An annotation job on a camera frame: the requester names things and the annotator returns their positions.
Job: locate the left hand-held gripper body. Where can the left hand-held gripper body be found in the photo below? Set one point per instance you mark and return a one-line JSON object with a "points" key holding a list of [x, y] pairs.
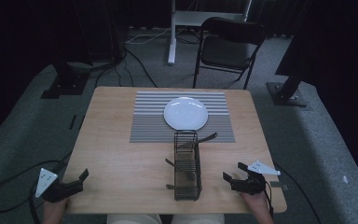
{"points": [[53, 189]]}

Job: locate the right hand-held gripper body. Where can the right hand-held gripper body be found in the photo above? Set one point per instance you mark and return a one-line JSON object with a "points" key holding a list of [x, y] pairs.
{"points": [[254, 182]]}

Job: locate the metal knife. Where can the metal knife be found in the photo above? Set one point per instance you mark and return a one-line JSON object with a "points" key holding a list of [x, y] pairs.
{"points": [[203, 138]]}

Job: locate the person's right hand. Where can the person's right hand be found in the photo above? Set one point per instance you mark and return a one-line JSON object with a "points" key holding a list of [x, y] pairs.
{"points": [[255, 202]]}

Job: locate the person's left hand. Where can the person's left hand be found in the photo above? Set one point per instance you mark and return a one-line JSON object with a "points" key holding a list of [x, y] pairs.
{"points": [[55, 211]]}

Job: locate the grey tape piece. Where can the grey tape piece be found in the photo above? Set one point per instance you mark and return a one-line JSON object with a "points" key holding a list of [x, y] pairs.
{"points": [[279, 185]]}

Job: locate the black floor tape strip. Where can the black floor tape strip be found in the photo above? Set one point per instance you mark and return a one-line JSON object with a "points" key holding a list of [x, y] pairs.
{"points": [[72, 122], [82, 122]]}

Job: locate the person's legs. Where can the person's legs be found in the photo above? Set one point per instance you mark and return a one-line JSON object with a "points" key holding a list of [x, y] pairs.
{"points": [[130, 219]]}

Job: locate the white round plate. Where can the white round plate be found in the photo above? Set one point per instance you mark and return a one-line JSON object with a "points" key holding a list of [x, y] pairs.
{"points": [[185, 112]]}

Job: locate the grey striped placemat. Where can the grey striped placemat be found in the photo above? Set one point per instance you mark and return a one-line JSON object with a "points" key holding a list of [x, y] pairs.
{"points": [[149, 124]]}

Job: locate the black metal stand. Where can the black metal stand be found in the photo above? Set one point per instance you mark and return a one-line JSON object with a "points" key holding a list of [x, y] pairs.
{"points": [[287, 90], [66, 82]]}

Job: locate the small white scrap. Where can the small white scrap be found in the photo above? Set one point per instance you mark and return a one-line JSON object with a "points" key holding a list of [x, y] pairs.
{"points": [[345, 179]]}

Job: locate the black folding chair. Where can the black folding chair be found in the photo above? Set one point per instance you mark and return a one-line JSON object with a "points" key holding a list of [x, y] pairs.
{"points": [[227, 49]]}

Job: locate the white desk frame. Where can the white desk frame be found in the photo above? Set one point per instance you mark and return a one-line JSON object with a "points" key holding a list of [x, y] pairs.
{"points": [[180, 18]]}

